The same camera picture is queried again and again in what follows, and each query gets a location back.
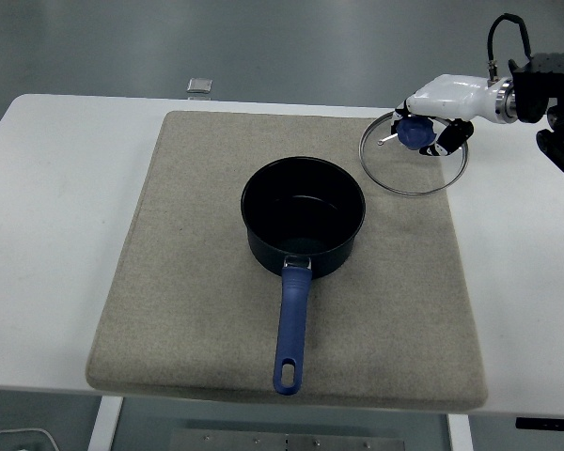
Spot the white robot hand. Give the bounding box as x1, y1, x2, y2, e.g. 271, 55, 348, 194
389, 73, 509, 159

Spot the glass lid with blue knob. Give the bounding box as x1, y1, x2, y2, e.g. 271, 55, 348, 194
359, 110, 471, 195

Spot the beige fabric mat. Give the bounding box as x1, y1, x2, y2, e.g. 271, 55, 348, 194
84, 110, 489, 409

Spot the white table leg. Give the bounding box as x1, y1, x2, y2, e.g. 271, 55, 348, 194
446, 412, 474, 451
86, 397, 124, 451

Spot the black table control panel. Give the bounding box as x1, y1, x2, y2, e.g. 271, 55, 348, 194
515, 416, 564, 431

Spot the black pot with blue handle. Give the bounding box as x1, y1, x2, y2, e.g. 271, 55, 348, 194
239, 156, 367, 396

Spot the white cable loop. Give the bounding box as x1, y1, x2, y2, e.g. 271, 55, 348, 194
0, 428, 57, 451

